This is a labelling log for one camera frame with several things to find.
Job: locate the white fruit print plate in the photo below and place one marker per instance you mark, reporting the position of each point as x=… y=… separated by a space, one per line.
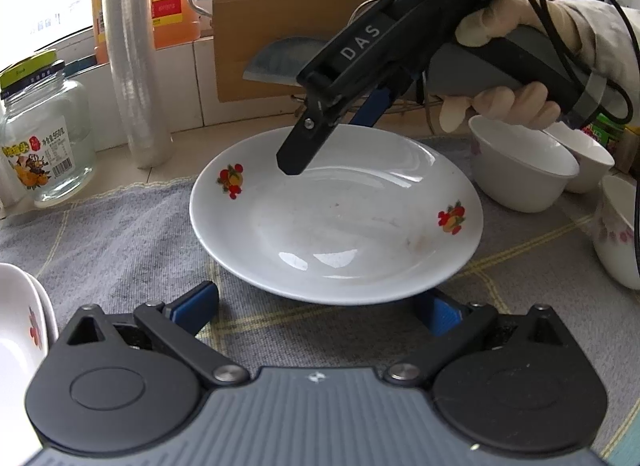
x=51 y=326
x=15 y=326
x=325 y=226

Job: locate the person's right forearm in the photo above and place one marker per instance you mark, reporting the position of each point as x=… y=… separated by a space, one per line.
x=615 y=40

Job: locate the grey checked towel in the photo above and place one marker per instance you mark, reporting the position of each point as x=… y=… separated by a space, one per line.
x=125 y=246

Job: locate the white ceramic bowl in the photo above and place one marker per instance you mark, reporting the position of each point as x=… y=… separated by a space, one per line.
x=592 y=165
x=520 y=180

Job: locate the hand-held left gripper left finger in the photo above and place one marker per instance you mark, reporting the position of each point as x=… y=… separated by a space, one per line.
x=196 y=307

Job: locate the green sauce jar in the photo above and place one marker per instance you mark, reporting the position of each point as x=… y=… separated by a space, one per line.
x=607 y=130

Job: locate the bamboo cutting board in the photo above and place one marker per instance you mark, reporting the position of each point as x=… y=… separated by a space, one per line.
x=280 y=0

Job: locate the person's right hand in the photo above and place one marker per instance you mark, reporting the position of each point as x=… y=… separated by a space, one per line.
x=520 y=10

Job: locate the white floral print bowl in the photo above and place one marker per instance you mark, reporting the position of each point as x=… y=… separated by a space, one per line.
x=617 y=246

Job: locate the tall plastic wrap roll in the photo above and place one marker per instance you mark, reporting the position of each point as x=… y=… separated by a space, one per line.
x=135 y=70

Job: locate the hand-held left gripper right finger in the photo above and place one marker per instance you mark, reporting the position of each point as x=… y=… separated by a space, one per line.
x=442 y=316

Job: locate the glass jar yellow lid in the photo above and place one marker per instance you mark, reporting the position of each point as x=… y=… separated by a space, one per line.
x=50 y=145

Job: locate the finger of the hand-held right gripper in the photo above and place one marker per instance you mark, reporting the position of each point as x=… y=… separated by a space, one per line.
x=372 y=108
x=300 y=150

